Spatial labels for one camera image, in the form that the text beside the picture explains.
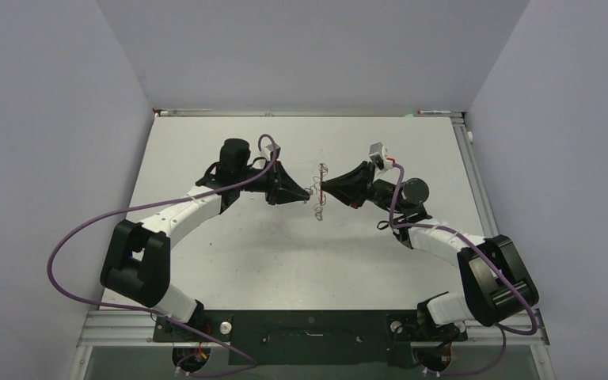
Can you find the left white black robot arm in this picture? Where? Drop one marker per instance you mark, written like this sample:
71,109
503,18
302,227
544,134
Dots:
138,261

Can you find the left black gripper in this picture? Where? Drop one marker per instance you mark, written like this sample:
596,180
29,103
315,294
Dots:
280,188

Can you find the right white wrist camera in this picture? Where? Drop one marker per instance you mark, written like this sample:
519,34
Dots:
379,157

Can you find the back aluminium rail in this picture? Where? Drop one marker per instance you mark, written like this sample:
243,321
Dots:
291,113

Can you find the right aluminium rail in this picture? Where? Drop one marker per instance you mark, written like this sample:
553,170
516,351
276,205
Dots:
465,141

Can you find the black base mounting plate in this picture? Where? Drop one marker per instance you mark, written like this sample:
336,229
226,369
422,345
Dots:
319,337

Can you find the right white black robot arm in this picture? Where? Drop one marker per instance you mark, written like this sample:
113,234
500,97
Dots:
497,289

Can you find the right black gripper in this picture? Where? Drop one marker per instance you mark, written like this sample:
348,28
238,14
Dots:
352,188

